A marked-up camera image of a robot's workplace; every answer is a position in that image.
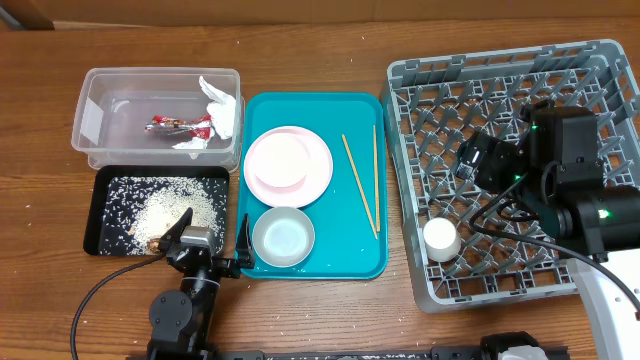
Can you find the teal serving tray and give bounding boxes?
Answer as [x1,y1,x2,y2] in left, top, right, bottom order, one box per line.
[236,92,388,279]

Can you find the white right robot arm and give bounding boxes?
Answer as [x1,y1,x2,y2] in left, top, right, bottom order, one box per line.
[455,100,639,359]

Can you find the left wooden chopstick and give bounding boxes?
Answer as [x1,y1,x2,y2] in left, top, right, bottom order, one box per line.
[341,134,378,239]

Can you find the wooden chopstick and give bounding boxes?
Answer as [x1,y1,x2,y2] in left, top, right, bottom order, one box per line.
[372,125,381,236]
[341,134,378,239]

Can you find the right wooden chopstick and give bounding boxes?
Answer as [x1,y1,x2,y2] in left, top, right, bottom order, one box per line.
[372,125,381,236]

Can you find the white napkin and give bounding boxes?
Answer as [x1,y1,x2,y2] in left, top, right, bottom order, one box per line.
[172,76,237,150]

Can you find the grey bowl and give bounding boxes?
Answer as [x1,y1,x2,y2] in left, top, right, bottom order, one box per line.
[252,207,315,268]

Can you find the red snack wrapper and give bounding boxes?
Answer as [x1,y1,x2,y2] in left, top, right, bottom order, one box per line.
[144,115,215,140]

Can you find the white paper cup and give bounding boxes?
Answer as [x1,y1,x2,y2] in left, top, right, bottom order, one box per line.
[422,217,462,262]

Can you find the grey dish rack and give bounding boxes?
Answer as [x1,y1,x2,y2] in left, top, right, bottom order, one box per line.
[381,39,639,313]

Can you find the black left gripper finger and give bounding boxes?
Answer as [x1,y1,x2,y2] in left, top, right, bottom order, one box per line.
[235,213,255,269]
[157,208,193,252]

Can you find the pink small bowl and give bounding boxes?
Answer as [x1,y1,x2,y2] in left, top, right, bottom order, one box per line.
[245,129,310,192]

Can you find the clear plastic bin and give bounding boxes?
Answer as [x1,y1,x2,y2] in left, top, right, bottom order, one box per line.
[71,67,244,172]

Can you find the pink plate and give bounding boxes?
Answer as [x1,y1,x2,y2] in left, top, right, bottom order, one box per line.
[243,126,334,208]

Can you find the black rectangular tray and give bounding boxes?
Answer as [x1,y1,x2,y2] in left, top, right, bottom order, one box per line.
[84,165,229,255]

